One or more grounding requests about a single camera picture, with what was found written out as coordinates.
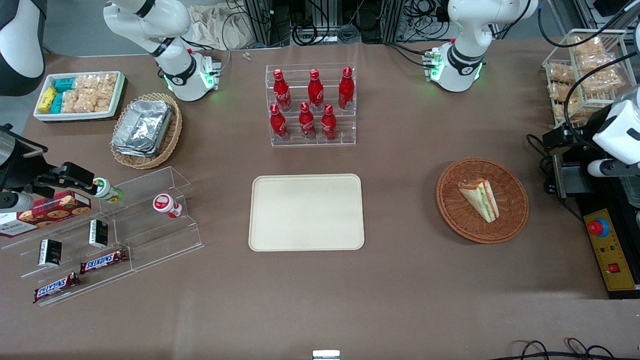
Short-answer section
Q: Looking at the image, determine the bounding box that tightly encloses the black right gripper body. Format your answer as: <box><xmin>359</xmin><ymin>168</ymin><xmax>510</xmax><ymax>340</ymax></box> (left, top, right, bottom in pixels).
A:
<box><xmin>0</xmin><ymin>124</ymin><xmax>49</xmax><ymax>194</ymax></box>

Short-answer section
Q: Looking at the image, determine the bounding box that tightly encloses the triangular sandwich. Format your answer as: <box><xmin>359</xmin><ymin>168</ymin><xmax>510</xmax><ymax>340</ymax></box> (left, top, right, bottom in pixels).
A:
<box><xmin>458</xmin><ymin>179</ymin><xmax>500</xmax><ymax>224</ymax></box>

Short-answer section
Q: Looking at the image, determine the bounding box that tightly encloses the aluminium foil tray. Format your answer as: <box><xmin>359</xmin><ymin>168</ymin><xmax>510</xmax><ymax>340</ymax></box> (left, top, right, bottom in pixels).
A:
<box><xmin>112</xmin><ymin>145</ymin><xmax>160</xmax><ymax>159</ymax></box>
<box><xmin>111</xmin><ymin>99</ymin><xmax>174</xmax><ymax>153</ymax></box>

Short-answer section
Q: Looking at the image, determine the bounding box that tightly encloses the oval light wicker basket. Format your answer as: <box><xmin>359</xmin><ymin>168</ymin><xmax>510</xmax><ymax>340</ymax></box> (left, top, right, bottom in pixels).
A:
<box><xmin>110</xmin><ymin>92</ymin><xmax>183</xmax><ymax>170</ymax></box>

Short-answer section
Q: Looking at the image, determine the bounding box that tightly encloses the round brown wicker basket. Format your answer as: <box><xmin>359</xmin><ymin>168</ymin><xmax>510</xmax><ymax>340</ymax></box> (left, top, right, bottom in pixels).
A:
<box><xmin>436</xmin><ymin>157</ymin><xmax>530</xmax><ymax>245</ymax></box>

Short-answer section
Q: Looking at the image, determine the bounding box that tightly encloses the beige plastic serving tray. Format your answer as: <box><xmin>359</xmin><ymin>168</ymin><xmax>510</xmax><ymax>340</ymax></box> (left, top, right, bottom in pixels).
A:
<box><xmin>248</xmin><ymin>173</ymin><xmax>365</xmax><ymax>252</ymax></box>

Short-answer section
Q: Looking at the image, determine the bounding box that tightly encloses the red chocolate cookie box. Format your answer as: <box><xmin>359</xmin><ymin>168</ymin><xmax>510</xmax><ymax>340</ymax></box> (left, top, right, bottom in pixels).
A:
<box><xmin>0</xmin><ymin>190</ymin><xmax>93</xmax><ymax>239</ymax></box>

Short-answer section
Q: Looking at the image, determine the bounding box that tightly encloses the green capped small bottle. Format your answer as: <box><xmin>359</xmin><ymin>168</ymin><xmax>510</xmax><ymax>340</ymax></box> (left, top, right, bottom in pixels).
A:
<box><xmin>92</xmin><ymin>177</ymin><xmax>124</xmax><ymax>204</ymax></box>

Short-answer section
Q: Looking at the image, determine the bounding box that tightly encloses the white rectangular snack bin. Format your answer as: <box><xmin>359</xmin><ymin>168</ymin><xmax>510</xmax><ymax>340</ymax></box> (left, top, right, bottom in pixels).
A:
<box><xmin>33</xmin><ymin>71</ymin><xmax>126</xmax><ymax>122</ymax></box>

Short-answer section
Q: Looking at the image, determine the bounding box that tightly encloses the small black carton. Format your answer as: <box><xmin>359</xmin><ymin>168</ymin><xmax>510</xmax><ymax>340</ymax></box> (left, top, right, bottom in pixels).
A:
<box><xmin>38</xmin><ymin>239</ymin><xmax>63</xmax><ymax>267</ymax></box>
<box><xmin>89</xmin><ymin>219</ymin><xmax>109</xmax><ymax>249</ymax></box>

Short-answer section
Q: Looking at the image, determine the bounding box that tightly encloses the steel pan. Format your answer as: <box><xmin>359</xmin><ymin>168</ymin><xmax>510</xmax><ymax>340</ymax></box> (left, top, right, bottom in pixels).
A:
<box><xmin>622</xmin><ymin>177</ymin><xmax>640</xmax><ymax>209</ymax></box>

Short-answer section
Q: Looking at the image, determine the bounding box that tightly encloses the black machine housing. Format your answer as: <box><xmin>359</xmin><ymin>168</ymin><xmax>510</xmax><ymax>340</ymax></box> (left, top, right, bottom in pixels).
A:
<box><xmin>552</xmin><ymin>150</ymin><xmax>640</xmax><ymax>301</ymax></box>

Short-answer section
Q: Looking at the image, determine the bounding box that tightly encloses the yellow snack packet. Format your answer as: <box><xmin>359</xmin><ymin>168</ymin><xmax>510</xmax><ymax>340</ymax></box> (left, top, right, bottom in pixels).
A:
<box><xmin>37</xmin><ymin>87</ymin><xmax>58</xmax><ymax>114</ymax></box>

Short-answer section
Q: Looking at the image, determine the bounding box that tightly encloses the Snickers chocolate bar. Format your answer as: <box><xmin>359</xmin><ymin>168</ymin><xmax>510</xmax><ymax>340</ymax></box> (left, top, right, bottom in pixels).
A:
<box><xmin>33</xmin><ymin>272</ymin><xmax>81</xmax><ymax>304</ymax></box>
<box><xmin>80</xmin><ymin>248</ymin><xmax>129</xmax><ymax>275</ymax></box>

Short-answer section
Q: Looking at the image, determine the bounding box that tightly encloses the red capped small bottle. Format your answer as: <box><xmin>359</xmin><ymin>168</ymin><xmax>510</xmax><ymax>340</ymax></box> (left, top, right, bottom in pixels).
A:
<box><xmin>152</xmin><ymin>193</ymin><xmax>184</xmax><ymax>219</ymax></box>

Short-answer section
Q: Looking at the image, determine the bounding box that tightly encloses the clear acrylic step shelf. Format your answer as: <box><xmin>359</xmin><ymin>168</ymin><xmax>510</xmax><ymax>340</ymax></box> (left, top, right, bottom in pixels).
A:
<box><xmin>0</xmin><ymin>166</ymin><xmax>205</xmax><ymax>307</ymax></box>

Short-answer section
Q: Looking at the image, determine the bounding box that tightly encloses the yellow control panel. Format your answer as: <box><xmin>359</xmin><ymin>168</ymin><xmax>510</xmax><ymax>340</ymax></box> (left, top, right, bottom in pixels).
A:
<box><xmin>583</xmin><ymin>208</ymin><xmax>639</xmax><ymax>292</ymax></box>

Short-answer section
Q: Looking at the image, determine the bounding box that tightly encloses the beige crumpled cloth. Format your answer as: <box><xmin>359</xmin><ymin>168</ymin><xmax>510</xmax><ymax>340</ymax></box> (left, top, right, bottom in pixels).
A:
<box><xmin>187</xmin><ymin>2</ymin><xmax>254</xmax><ymax>51</ymax></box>

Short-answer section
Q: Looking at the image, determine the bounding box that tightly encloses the red cola bottle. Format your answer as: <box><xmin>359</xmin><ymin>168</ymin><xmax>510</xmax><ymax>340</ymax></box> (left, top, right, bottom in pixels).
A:
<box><xmin>338</xmin><ymin>66</ymin><xmax>356</xmax><ymax>111</ymax></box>
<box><xmin>307</xmin><ymin>69</ymin><xmax>325</xmax><ymax>112</ymax></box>
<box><xmin>298</xmin><ymin>102</ymin><xmax>317</xmax><ymax>140</ymax></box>
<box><xmin>320</xmin><ymin>104</ymin><xmax>338</xmax><ymax>142</ymax></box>
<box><xmin>272</xmin><ymin>69</ymin><xmax>293</xmax><ymax>112</ymax></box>
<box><xmin>269</xmin><ymin>103</ymin><xmax>289</xmax><ymax>141</ymax></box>

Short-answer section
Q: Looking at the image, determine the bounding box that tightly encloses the clear acrylic bottle rack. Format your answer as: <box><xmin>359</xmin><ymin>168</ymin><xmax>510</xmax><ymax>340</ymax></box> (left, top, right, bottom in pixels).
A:
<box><xmin>265</xmin><ymin>63</ymin><xmax>357</xmax><ymax>147</ymax></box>

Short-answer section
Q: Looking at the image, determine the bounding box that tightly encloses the white wire rack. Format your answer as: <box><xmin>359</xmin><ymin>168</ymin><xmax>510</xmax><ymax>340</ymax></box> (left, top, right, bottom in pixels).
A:
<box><xmin>542</xmin><ymin>29</ymin><xmax>640</xmax><ymax>134</ymax></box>

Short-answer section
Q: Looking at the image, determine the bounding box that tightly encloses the black machine power cable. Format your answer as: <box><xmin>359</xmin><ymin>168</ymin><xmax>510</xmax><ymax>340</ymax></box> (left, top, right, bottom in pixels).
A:
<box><xmin>525</xmin><ymin>132</ymin><xmax>567</xmax><ymax>197</ymax></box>

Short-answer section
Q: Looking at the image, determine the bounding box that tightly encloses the black arm base cable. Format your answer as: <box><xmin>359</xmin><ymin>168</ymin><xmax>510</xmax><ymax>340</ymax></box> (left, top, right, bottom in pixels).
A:
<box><xmin>384</xmin><ymin>42</ymin><xmax>432</xmax><ymax>69</ymax></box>

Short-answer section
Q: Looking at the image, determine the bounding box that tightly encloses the aluminium frame post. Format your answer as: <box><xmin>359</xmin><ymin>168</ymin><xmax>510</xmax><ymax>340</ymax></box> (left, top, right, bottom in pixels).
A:
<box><xmin>245</xmin><ymin>0</ymin><xmax>292</xmax><ymax>49</ymax></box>
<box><xmin>386</xmin><ymin>0</ymin><xmax>417</xmax><ymax>44</ymax></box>

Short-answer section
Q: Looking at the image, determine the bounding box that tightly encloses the black floor cable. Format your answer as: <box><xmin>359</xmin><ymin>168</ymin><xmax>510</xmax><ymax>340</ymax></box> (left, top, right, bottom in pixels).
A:
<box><xmin>502</xmin><ymin>338</ymin><xmax>640</xmax><ymax>360</ymax></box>

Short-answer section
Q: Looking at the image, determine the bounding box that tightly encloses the black coiled cable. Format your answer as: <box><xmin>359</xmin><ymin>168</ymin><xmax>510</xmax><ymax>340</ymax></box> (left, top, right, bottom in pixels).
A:
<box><xmin>292</xmin><ymin>21</ymin><xmax>319</xmax><ymax>47</ymax></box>

